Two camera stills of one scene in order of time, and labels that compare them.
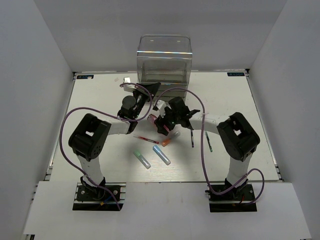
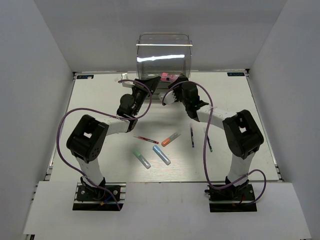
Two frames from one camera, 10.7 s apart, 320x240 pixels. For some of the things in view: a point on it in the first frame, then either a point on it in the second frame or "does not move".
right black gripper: [160, 122] -> [176, 90]
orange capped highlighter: [167, 141] does not move
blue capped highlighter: [166, 160] does not move
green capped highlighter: [138, 155] does not move
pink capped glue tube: [152, 118] -> [165, 77]
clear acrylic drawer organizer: [165, 59] does not move
